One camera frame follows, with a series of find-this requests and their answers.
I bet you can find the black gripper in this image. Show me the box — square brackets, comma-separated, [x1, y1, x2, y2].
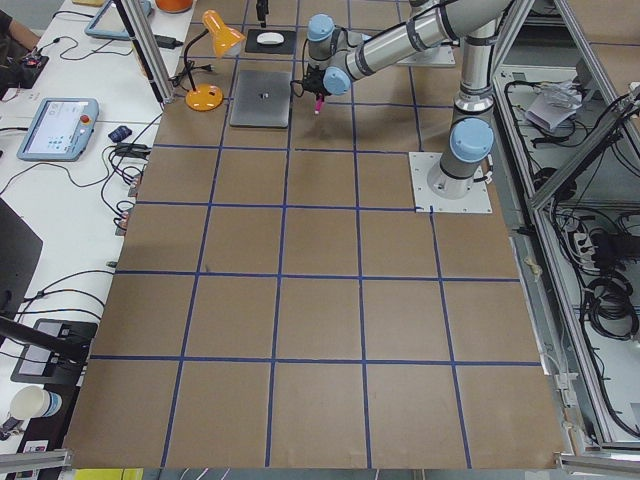
[256, 0, 269, 27]
[302, 69, 328, 98]

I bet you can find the pink marker pen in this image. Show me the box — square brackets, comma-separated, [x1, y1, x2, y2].
[314, 94, 324, 115]

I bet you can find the white computer mouse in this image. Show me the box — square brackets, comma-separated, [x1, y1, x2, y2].
[256, 31, 285, 46]

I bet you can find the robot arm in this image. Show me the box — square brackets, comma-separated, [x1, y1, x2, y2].
[299, 0, 532, 200]

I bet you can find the black mousepad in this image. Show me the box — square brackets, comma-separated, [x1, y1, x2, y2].
[245, 29, 296, 55]

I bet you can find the silver laptop notebook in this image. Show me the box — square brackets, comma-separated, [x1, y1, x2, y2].
[230, 70, 292, 128]

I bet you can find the orange desk lamp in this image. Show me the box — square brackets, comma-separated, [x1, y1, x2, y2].
[181, 9, 246, 114]

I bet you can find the orange bucket with lid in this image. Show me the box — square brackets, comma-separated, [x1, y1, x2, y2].
[155, 0, 194, 14]

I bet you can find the black power adapter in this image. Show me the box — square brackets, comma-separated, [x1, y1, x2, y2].
[154, 34, 184, 50]

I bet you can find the teach pendant tablet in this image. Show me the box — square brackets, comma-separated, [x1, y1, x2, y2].
[17, 98, 100, 162]
[84, 1, 130, 41]

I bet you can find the dark blue small pouch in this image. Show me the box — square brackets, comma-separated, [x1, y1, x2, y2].
[108, 125, 132, 143]

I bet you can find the crumpled white paper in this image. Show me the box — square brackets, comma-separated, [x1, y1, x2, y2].
[524, 81, 582, 132]

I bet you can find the person in black shirt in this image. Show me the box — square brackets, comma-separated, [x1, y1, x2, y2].
[1, 11, 43, 96]

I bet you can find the white power strip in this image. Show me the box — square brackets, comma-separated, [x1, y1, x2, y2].
[568, 223, 596, 271]

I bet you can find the black monitor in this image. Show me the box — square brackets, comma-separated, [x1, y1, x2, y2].
[1, 200, 43, 338]

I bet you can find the black device box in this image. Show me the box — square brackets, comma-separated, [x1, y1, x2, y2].
[4, 318, 98, 386]

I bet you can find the white paper cup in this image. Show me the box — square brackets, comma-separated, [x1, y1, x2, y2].
[9, 386, 63, 421]

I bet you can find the black lamp power cable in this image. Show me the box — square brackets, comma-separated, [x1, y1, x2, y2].
[169, 59, 217, 91]

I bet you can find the aluminium frame post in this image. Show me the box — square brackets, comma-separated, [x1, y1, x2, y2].
[114, 0, 174, 105]

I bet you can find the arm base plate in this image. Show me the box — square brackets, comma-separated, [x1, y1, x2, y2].
[397, 45, 456, 68]
[408, 152, 493, 214]

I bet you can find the black cable bundle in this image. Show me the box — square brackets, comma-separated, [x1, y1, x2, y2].
[582, 277, 636, 342]

